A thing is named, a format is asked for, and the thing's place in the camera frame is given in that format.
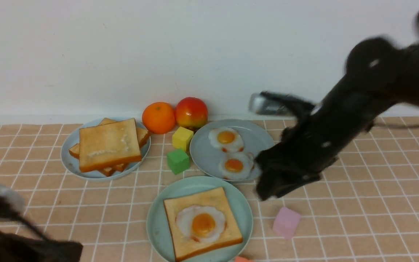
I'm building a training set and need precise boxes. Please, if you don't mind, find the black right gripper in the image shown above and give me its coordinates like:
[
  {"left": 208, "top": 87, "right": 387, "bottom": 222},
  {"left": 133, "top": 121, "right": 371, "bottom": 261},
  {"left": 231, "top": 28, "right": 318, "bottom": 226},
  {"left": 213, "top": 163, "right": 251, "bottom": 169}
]
[{"left": 255, "top": 121, "right": 341, "bottom": 201}]

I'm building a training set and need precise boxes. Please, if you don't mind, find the fried egg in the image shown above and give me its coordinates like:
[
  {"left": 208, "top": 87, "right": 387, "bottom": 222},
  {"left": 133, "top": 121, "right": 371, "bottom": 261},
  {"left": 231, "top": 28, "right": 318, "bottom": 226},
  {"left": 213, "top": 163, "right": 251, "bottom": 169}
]
[
  {"left": 219, "top": 152, "right": 255, "bottom": 181},
  {"left": 208, "top": 127, "right": 244, "bottom": 153},
  {"left": 176, "top": 205, "right": 226, "bottom": 243}
]

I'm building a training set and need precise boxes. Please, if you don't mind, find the toast slice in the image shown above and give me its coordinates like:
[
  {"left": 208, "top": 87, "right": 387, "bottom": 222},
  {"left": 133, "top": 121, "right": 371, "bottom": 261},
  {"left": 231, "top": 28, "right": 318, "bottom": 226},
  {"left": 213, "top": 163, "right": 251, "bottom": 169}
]
[
  {"left": 69, "top": 143, "right": 116, "bottom": 177},
  {"left": 79, "top": 118, "right": 142, "bottom": 172},
  {"left": 98, "top": 118, "right": 151, "bottom": 177},
  {"left": 164, "top": 186, "right": 243, "bottom": 262}
]

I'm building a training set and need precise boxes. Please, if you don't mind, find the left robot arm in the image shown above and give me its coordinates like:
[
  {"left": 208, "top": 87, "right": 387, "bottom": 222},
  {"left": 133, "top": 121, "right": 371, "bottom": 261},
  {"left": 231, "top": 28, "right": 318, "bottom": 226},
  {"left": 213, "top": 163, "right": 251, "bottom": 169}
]
[{"left": 0, "top": 231, "right": 83, "bottom": 262}]

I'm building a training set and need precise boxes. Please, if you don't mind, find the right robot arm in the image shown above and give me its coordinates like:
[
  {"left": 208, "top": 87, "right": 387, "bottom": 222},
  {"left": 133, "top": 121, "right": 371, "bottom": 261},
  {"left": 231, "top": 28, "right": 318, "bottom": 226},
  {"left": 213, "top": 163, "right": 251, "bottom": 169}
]
[{"left": 251, "top": 37, "right": 419, "bottom": 201}]

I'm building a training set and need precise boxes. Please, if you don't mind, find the pink foam cube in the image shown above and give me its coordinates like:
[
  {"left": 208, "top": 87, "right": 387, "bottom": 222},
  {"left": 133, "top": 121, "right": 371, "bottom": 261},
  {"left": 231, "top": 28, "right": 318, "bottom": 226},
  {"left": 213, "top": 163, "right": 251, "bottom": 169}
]
[{"left": 272, "top": 207, "right": 301, "bottom": 240}]

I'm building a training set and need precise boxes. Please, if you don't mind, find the grey egg plate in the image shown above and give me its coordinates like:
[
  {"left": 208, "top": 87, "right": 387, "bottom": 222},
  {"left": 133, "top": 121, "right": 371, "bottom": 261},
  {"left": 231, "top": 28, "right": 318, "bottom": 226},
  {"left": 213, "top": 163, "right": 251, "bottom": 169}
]
[{"left": 189, "top": 119, "right": 275, "bottom": 183}]

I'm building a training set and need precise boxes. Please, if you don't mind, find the red yellow apple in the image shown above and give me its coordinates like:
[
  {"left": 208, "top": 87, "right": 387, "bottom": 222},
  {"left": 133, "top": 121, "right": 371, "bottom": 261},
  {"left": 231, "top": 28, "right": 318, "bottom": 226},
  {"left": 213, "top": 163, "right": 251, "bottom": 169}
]
[{"left": 175, "top": 97, "right": 208, "bottom": 130}]

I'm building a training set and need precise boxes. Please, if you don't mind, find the yellow foam cube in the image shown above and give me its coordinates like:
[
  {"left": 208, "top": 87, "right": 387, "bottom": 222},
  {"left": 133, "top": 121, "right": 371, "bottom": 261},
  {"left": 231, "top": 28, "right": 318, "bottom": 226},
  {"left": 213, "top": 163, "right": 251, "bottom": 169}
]
[{"left": 172, "top": 127, "right": 193, "bottom": 151}]

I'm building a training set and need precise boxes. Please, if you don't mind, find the green foam cube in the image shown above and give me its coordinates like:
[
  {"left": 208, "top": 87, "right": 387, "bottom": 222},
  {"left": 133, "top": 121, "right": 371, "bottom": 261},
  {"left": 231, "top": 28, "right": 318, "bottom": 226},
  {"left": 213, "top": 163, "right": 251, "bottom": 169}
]
[{"left": 166, "top": 149, "right": 191, "bottom": 175}]

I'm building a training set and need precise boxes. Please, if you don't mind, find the orange foam cube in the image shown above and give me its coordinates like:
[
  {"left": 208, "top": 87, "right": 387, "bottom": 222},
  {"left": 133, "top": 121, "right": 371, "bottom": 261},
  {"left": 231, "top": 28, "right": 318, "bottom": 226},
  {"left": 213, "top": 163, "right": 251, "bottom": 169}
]
[{"left": 234, "top": 257, "right": 254, "bottom": 262}]

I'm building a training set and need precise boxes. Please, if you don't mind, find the orange fruit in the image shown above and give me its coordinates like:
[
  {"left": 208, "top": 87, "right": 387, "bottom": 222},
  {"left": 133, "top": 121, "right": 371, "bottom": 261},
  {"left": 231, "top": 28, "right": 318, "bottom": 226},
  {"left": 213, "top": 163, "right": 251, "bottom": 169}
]
[{"left": 142, "top": 102, "right": 176, "bottom": 134}]

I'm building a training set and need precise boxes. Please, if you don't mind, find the mint green serving plate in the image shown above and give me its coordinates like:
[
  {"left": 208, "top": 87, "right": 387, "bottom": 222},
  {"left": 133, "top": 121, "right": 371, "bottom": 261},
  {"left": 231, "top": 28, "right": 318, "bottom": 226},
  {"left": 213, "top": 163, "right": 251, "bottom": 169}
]
[{"left": 146, "top": 176, "right": 254, "bottom": 262}]

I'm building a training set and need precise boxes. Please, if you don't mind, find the blue bread plate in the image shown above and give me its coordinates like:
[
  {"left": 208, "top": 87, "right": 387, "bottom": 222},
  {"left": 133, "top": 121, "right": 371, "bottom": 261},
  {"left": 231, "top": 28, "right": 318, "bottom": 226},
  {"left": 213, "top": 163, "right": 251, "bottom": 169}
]
[{"left": 60, "top": 117, "right": 141, "bottom": 181}]

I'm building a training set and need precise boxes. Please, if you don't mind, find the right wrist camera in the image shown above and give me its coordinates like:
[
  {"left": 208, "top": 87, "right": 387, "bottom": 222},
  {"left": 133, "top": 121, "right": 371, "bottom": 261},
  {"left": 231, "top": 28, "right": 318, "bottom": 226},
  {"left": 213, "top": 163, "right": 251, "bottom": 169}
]
[{"left": 248, "top": 91, "right": 316, "bottom": 118}]

